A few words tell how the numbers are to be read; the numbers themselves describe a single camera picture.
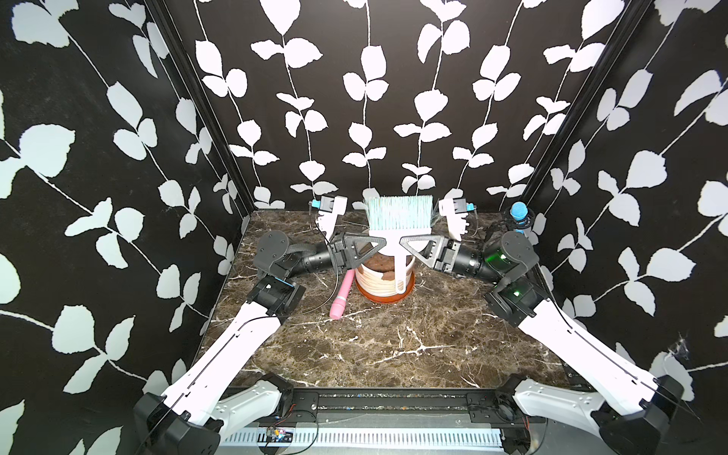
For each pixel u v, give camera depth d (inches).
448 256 19.2
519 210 34.6
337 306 35.5
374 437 27.6
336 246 19.1
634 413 15.4
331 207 19.6
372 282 33.9
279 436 28.1
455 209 20.2
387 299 36.3
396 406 29.5
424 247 20.9
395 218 20.5
